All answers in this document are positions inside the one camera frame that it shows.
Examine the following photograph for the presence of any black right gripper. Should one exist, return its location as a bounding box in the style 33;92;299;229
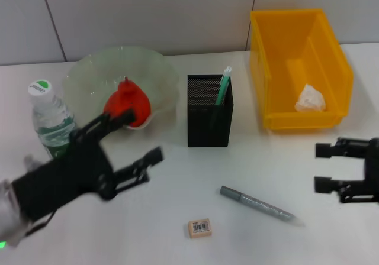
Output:
314;137;379;205

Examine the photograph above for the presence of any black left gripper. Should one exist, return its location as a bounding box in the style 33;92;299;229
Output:
11;109;165;222

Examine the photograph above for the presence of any red-orange toy orange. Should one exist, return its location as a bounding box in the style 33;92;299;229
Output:
104;76;152;129

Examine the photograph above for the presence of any white paper ball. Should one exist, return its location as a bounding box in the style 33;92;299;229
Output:
295;83;328;112

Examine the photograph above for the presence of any grey marker pen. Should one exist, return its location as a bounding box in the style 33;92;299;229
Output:
220;185;306;228

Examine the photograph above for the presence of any clear water bottle green label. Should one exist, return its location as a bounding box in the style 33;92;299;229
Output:
28;80;77;160

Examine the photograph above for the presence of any green pen white tip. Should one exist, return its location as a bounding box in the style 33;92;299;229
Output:
208;66;233;130

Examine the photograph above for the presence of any beige eraser with barcode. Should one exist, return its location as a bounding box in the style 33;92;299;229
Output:
188;218;213;240

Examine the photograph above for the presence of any black mesh pen holder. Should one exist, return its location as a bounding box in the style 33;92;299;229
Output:
187;73;235;148

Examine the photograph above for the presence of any pale green glass fruit plate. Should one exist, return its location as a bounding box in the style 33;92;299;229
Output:
61;46;182;131

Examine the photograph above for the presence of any yellow plastic bin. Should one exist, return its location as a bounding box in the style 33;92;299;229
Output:
250;8;355;131

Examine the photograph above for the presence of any left gripper cable with connector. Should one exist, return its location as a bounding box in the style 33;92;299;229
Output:
23;154;57;238

